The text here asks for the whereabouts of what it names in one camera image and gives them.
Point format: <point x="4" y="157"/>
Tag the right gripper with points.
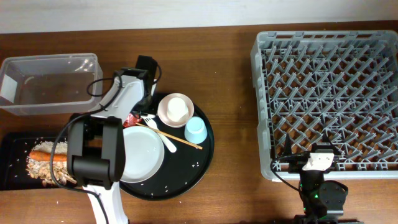
<point x="296" y="163"/>

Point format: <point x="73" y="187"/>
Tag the white tissue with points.
<point x="148" y="115"/>

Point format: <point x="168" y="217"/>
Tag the red snack wrapper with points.
<point x="132" y="120"/>

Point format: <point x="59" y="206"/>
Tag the light blue cup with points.
<point x="195" y="130"/>

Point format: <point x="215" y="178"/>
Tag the white dinner plate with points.
<point x="144" y="151"/>

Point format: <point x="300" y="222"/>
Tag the orange carrot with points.
<point x="44" y="156"/>

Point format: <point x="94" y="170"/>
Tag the rice and food scraps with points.
<point x="41" y="169"/>

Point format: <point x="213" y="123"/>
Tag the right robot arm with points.
<point x="323" y="200"/>

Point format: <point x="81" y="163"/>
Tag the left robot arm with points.
<point x="96" y="153"/>

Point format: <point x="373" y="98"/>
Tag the grey dishwasher rack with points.
<point x="343" y="82"/>

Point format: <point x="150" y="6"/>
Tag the pink shallow bowl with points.
<point x="162" y="110"/>

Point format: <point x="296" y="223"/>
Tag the white upturned cup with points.
<point x="176" y="109"/>

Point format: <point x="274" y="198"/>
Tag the white plastic fork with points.
<point x="152" y="124"/>

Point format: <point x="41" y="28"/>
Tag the clear plastic bin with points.
<point x="50" y="84"/>

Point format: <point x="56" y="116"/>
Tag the wooden chopstick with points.
<point x="172" y="137"/>

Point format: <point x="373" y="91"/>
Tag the round black serving tray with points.
<point x="180" y="171"/>

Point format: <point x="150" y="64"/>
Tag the black rectangular tray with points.
<point x="15" y="149"/>

